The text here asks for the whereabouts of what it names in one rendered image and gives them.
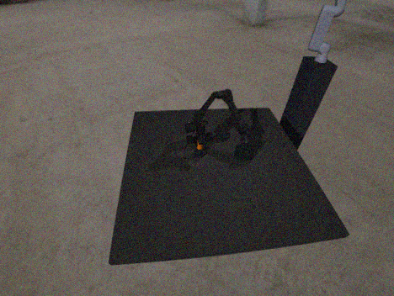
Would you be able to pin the orange knob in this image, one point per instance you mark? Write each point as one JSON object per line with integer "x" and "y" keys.
{"x": 199, "y": 147}

